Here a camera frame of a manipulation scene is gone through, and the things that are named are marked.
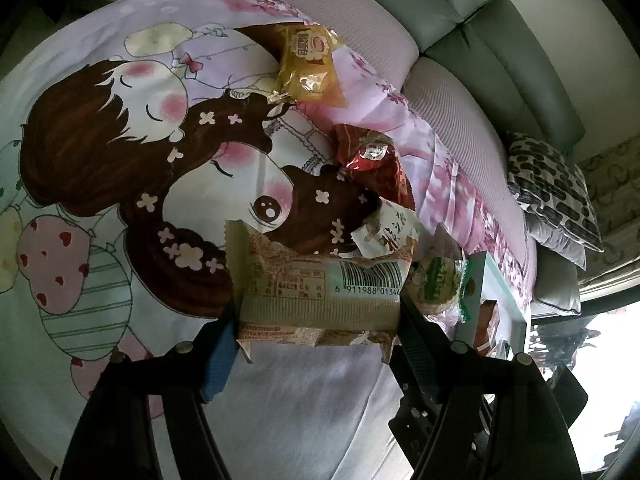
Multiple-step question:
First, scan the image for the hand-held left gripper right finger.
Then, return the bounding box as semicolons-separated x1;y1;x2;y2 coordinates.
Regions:
397;296;583;480

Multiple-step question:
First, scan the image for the patterned beige curtain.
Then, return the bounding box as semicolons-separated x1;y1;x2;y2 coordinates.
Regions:
575;135;640;291

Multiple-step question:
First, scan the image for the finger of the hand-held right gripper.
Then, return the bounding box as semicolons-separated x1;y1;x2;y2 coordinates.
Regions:
389;395;442;461

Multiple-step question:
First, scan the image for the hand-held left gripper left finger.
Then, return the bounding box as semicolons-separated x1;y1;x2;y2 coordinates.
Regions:
60;310;240;480

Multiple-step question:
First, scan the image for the yellow snack packet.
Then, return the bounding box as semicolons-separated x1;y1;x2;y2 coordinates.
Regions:
265;22;348;108

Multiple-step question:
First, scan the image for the black and white patterned pillow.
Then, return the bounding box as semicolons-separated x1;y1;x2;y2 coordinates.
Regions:
506;131;605;253

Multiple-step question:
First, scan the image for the red-brown snack packet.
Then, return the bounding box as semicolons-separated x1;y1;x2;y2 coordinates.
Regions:
475;299;501;356

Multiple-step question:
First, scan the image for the cartoon printed pink blanket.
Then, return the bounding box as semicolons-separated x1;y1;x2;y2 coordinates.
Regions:
0;0;538;480

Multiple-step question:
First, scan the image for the white snack packet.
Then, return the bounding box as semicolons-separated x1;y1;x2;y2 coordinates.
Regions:
350;197;421;261

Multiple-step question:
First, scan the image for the grey pillow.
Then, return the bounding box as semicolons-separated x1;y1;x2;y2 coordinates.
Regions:
525;210;588;271

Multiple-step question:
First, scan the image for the shiny red snack packet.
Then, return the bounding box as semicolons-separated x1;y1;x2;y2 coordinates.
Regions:
334;124;417;211

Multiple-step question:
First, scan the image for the beige and orange cracker packet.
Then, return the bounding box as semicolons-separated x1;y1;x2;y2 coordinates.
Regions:
225;220;416;363

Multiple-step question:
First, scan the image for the grey-green leather sofa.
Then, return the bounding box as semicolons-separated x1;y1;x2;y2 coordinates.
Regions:
70;0;586;316

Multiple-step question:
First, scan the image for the green biscuit packet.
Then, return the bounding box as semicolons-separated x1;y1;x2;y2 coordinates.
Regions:
405;222;473;323

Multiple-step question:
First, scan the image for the pale green shallow tray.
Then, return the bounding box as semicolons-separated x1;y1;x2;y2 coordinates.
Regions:
450;251;532;361

